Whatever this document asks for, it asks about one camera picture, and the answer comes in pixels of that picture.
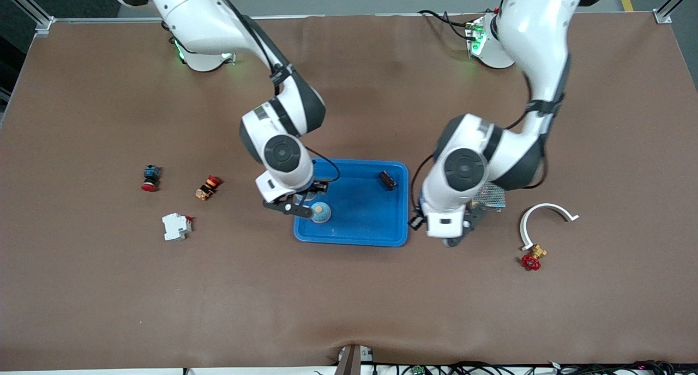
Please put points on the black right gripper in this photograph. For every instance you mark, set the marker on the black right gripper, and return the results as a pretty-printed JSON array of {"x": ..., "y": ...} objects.
[{"x": 316, "y": 189}]

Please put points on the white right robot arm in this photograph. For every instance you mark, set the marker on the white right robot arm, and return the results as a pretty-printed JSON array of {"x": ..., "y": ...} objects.
[{"x": 207, "y": 20}]

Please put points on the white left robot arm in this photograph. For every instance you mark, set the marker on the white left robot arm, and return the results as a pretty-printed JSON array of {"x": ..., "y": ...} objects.
[{"x": 534, "y": 31}]

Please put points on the blue plastic tray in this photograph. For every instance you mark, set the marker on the blue plastic tray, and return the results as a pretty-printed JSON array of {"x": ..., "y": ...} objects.
[{"x": 360, "y": 217}]

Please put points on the metal mesh power supply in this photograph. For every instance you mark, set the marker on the metal mesh power supply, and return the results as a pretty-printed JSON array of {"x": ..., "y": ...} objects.
[{"x": 495, "y": 198}]

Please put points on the brass valve red handwheel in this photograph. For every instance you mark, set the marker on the brass valve red handwheel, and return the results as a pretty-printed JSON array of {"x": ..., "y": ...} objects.
[{"x": 533, "y": 258}]

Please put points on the white curved plastic clip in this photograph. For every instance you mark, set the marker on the white curved plastic clip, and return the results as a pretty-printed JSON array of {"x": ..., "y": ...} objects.
[{"x": 545, "y": 205}]

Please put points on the white circuit breaker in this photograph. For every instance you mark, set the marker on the white circuit breaker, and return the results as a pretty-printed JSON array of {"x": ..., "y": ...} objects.
[{"x": 176, "y": 226}]

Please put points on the red blue emergency push button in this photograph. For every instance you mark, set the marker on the red blue emergency push button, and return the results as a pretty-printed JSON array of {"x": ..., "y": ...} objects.
[{"x": 151, "y": 177}]

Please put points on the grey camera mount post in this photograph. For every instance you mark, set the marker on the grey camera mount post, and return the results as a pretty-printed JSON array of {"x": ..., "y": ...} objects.
[{"x": 351, "y": 360}]

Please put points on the orange red push button switch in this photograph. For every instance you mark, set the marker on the orange red push button switch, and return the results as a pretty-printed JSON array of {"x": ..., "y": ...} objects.
[{"x": 208, "y": 187}]

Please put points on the aluminium table edge rail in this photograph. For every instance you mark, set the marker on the aluminium table edge rail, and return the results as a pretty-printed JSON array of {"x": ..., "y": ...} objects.
[{"x": 354, "y": 16}]

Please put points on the aluminium frame corner profile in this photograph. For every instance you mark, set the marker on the aluminium frame corner profile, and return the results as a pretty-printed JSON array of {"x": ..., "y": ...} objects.
[
  {"x": 661, "y": 16},
  {"x": 43, "y": 25}
]

